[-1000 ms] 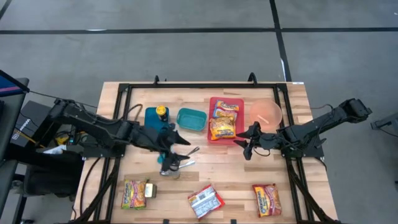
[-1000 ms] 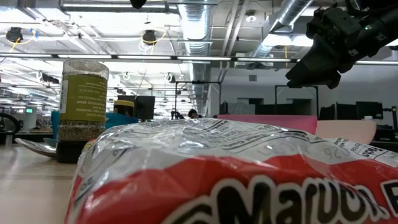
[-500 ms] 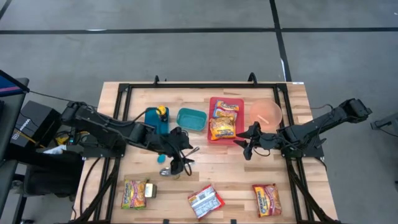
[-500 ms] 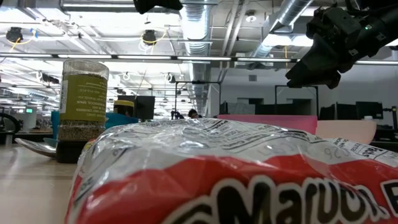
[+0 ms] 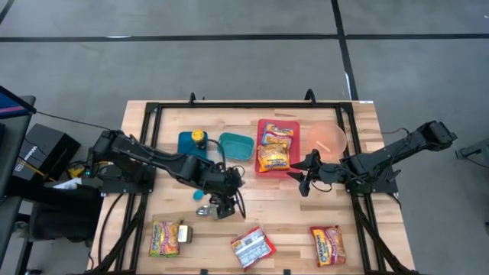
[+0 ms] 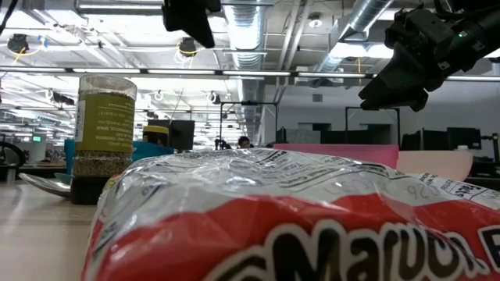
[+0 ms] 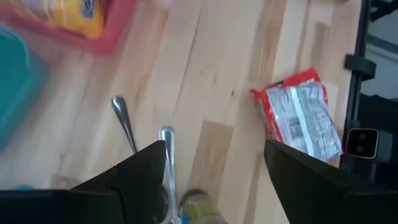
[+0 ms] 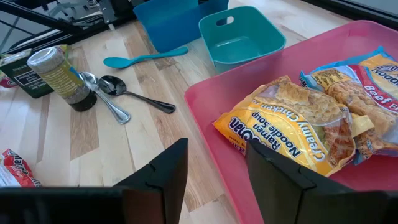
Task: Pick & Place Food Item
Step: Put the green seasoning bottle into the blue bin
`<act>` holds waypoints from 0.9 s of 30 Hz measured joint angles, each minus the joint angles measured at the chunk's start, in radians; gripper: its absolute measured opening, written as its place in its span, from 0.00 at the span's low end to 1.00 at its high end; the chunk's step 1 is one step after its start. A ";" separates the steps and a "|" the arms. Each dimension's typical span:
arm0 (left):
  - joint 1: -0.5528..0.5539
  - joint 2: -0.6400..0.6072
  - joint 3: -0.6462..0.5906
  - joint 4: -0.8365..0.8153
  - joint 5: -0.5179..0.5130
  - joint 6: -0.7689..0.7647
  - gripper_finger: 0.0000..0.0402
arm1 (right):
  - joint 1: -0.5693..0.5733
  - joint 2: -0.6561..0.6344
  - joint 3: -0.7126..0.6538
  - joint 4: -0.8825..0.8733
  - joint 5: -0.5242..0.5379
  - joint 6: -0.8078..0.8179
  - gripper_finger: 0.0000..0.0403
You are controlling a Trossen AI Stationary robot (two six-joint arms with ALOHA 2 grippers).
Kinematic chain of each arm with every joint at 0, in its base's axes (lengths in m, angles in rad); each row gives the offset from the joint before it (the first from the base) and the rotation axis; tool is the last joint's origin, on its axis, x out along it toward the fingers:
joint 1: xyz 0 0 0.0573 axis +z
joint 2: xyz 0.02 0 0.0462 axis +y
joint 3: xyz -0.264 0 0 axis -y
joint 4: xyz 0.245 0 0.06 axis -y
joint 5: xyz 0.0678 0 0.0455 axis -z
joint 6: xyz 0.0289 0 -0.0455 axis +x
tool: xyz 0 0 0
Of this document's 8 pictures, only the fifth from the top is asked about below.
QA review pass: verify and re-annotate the pink green ramen packet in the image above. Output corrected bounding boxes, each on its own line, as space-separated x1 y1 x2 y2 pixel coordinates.
148 219 184 258

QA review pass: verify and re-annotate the small pale tin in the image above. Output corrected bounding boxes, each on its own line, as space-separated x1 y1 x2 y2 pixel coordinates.
177 224 194 244

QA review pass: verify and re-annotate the red ramen packet silver back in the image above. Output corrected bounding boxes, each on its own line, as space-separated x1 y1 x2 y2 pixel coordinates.
230 225 277 270

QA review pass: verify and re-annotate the white cloth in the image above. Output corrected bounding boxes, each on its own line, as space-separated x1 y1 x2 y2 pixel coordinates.
53 177 83 191

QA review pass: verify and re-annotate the translucent orange plastic bowl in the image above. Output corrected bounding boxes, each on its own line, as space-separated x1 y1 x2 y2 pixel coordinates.
306 121 348 161

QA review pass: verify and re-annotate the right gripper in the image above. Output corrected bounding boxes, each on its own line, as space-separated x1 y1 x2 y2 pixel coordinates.
286 148 348 186

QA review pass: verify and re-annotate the red orange ramen packet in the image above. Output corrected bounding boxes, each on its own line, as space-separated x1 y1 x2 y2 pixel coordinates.
309 225 347 267

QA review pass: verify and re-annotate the red rectangular plastic tray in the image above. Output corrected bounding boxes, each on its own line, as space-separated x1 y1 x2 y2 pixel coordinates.
254 118 301 179

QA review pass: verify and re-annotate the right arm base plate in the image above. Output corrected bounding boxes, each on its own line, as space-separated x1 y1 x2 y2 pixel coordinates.
343 163 398 195

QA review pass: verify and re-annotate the small teal plastic basket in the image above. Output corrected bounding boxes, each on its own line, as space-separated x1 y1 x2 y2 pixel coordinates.
217 132 255 162

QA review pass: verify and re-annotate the blue rectangular plastic bin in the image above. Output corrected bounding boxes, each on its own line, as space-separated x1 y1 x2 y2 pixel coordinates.
177 131 209 161

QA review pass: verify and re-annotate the black metal table frame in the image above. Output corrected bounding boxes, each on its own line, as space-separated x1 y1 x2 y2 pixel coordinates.
87 89 417 275

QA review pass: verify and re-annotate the black box white print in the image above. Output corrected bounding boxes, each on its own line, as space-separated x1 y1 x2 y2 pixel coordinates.
13 122 82 180

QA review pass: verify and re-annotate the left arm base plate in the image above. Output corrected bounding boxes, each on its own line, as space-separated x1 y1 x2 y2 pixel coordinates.
101 173 156 195

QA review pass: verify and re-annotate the thin black cable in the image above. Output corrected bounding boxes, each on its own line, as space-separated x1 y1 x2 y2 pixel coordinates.
35 110 112 133

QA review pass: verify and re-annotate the black desk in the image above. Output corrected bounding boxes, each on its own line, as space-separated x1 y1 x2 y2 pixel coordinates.
0 95 37 268

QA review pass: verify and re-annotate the black bag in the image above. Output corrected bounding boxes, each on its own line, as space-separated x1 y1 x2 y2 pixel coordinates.
7 185 104 244

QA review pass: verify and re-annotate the black monitor blue screen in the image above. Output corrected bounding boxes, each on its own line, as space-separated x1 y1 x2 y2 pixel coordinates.
0 86 37 119

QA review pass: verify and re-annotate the yellow blue ramen packet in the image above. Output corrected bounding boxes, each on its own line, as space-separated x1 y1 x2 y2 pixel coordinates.
261 121 295 148

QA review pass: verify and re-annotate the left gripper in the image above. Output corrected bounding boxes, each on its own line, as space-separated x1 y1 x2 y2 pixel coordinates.
205 161 247 220

